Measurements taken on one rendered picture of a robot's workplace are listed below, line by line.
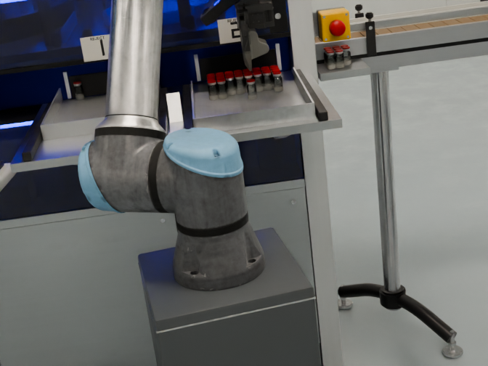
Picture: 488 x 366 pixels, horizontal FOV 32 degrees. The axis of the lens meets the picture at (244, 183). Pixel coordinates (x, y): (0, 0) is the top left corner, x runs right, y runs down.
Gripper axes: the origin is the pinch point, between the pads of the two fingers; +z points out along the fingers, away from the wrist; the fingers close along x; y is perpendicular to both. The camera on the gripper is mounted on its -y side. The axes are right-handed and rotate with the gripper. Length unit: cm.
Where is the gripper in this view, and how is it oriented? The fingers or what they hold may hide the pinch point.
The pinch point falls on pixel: (246, 64)
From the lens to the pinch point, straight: 198.5
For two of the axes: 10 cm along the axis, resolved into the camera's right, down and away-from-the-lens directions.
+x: -0.7, -3.5, 9.3
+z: 1.2, 9.3, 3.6
